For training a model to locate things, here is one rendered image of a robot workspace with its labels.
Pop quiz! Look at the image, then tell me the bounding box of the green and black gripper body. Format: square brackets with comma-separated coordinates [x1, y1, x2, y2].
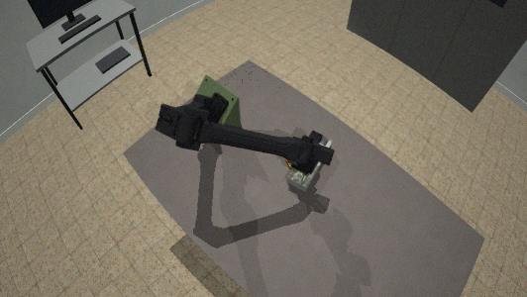
[287, 160, 319, 174]

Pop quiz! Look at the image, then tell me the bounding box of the white rack of three labelled bins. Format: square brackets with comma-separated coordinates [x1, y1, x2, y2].
[287, 137, 333, 192]

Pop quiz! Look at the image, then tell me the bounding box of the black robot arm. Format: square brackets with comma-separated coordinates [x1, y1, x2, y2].
[156, 93, 334, 165]

